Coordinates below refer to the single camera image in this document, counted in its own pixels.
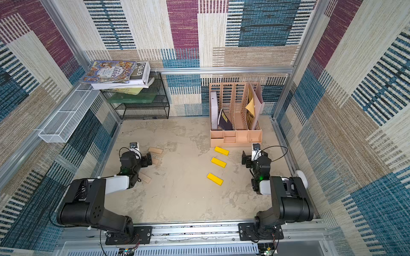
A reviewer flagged yellow paper in organizer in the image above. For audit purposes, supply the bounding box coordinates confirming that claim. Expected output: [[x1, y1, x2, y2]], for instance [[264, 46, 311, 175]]
[[245, 98, 255, 117]]

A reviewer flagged dark notebook in organizer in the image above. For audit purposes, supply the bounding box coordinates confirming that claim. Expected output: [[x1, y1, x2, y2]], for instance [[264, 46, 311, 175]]
[[217, 109, 233, 131]]

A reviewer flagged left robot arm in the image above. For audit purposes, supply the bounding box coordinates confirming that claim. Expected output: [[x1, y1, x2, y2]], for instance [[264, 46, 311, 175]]
[[56, 151, 153, 246]]

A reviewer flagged green folder on shelf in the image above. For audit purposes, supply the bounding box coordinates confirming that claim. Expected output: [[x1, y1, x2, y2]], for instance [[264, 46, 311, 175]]
[[107, 93, 157, 104]]

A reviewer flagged colourful picture book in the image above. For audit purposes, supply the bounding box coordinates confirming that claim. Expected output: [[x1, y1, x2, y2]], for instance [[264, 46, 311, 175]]
[[80, 60, 137, 84]]

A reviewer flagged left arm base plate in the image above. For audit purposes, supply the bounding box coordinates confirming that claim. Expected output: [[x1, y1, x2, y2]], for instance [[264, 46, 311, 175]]
[[105, 226, 153, 245]]

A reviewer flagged black wire shelf rack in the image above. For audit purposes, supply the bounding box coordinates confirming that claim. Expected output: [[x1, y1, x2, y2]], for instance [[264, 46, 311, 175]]
[[102, 72, 170, 120]]

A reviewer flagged white binder in organizer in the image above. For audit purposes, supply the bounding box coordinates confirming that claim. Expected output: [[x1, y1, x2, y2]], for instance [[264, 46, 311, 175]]
[[210, 91, 218, 130]]

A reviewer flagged black and white Folio book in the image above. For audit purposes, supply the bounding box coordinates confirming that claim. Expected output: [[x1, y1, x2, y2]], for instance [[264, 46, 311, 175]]
[[90, 62, 152, 90]]

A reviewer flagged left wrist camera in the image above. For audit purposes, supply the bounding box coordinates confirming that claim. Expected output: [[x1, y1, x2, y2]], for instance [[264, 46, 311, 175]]
[[129, 142, 142, 158]]

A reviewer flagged yellow block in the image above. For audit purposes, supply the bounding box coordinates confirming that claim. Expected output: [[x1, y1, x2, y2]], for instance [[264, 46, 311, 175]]
[[207, 173, 224, 186], [211, 157, 226, 168], [214, 147, 230, 156]]

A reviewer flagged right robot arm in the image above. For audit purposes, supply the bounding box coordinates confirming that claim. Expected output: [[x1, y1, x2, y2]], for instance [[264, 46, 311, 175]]
[[238, 153, 314, 243]]

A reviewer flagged pink desk organizer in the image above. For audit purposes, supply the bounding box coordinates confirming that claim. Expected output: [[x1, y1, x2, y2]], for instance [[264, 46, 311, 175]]
[[208, 82, 264, 148]]

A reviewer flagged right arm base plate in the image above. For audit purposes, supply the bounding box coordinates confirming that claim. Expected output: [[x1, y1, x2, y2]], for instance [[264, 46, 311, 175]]
[[238, 223, 284, 242]]

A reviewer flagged white mesh wall basket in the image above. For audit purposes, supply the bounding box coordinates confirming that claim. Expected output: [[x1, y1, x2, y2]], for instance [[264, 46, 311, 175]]
[[38, 84, 99, 143]]

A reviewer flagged white round device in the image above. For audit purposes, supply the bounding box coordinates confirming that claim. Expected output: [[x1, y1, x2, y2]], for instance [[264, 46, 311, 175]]
[[295, 170, 309, 189]]

